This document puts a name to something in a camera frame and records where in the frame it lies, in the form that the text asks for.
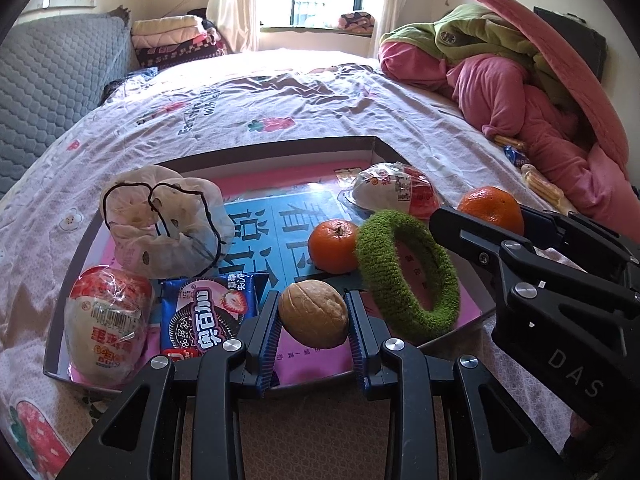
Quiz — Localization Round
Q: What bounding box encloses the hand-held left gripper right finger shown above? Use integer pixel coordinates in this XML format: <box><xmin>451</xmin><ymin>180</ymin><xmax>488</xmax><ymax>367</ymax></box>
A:
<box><xmin>344</xmin><ymin>291</ymin><xmax>571</xmax><ymax>480</ymax></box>

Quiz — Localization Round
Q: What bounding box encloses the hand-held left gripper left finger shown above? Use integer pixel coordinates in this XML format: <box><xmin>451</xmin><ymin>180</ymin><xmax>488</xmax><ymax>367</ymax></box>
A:
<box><xmin>60</xmin><ymin>291</ymin><xmax>282</xmax><ymax>480</ymax></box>

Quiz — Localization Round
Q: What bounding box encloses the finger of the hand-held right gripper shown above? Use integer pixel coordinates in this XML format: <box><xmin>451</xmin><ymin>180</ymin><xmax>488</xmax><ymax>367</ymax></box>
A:
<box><xmin>520</xmin><ymin>205</ymin><xmax>640</xmax><ymax>286</ymax></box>
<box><xmin>429</xmin><ymin>205</ymin><xmax>632</xmax><ymax>306</ymax></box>

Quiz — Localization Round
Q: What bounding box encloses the orange tangerine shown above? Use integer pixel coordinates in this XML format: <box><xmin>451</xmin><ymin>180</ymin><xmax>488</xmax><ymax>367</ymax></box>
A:
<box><xmin>456</xmin><ymin>186</ymin><xmax>526</xmax><ymax>237</ymax></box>
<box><xmin>307</xmin><ymin>219</ymin><xmax>362</xmax><ymax>276</ymax></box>

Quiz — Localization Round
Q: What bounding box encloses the brown walnut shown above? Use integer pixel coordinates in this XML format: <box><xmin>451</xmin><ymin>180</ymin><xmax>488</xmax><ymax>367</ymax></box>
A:
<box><xmin>278</xmin><ymin>280</ymin><xmax>349</xmax><ymax>350</ymax></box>

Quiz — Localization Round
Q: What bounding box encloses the red toy egg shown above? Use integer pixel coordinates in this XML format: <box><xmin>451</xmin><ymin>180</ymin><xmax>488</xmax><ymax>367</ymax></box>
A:
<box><xmin>337</xmin><ymin>161</ymin><xmax>443</xmax><ymax>221</ymax></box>

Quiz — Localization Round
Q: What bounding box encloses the green fuzzy ring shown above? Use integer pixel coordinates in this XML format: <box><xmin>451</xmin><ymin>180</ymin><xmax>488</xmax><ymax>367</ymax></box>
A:
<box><xmin>355</xmin><ymin>210</ymin><xmax>462</xmax><ymax>341</ymax></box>

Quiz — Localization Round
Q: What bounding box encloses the white pouch with black trim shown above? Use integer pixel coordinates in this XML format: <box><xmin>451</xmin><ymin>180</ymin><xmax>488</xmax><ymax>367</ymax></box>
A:
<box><xmin>100</xmin><ymin>165</ymin><xmax>230</xmax><ymax>281</ymax></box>

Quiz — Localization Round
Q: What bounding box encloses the white toy egg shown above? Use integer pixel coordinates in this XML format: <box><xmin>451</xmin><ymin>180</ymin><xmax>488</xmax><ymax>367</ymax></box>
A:
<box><xmin>64</xmin><ymin>266</ymin><xmax>155</xmax><ymax>390</ymax></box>

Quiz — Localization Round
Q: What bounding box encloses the dark cardboard box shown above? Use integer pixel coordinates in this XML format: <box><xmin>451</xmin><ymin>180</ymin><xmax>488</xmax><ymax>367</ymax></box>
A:
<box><xmin>42</xmin><ymin>135</ymin><xmax>483</xmax><ymax>393</ymax></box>

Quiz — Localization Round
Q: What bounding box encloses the yellow biscuit packet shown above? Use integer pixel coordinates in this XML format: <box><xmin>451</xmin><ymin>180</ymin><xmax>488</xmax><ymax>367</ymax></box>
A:
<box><xmin>520</xmin><ymin>164</ymin><xmax>571</xmax><ymax>216</ymax></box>
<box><xmin>492</xmin><ymin>134</ymin><xmax>528</xmax><ymax>153</ymax></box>

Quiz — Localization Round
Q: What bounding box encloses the pink quilt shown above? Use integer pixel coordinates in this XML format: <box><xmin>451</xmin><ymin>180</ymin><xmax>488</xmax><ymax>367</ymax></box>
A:
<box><xmin>377</xmin><ymin>40</ymin><xmax>631</xmax><ymax>231</ymax></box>

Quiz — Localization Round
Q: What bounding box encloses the green fleece blanket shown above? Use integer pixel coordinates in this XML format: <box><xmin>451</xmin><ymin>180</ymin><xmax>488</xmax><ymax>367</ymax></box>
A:
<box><xmin>380</xmin><ymin>2</ymin><xmax>571</xmax><ymax>106</ymax></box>

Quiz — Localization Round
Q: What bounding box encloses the patterned windowsill cushion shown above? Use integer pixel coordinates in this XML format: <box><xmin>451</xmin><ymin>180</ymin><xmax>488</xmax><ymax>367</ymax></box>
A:
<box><xmin>337</xmin><ymin>10</ymin><xmax>377</xmax><ymax>36</ymax></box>

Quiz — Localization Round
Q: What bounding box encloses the cream curtain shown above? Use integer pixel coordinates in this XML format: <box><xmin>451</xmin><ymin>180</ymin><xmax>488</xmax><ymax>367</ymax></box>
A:
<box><xmin>206</xmin><ymin>0</ymin><xmax>263</xmax><ymax>53</ymax></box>
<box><xmin>372</xmin><ymin>0</ymin><xmax>416</xmax><ymax>58</ymax></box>

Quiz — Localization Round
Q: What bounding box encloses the dark blue cloth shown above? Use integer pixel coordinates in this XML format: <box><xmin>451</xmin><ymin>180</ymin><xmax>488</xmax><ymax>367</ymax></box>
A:
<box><xmin>102</xmin><ymin>69</ymin><xmax>161</xmax><ymax>101</ymax></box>

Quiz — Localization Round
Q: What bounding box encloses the stack of folded blankets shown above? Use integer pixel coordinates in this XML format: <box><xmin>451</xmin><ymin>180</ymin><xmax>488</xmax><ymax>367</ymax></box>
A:
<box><xmin>131</xmin><ymin>14</ymin><xmax>230</xmax><ymax>71</ymax></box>

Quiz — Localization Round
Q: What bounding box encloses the grey quilted headboard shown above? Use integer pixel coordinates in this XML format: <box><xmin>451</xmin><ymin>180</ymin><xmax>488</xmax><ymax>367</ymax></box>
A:
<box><xmin>0</xmin><ymin>7</ymin><xmax>136</xmax><ymax>196</ymax></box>

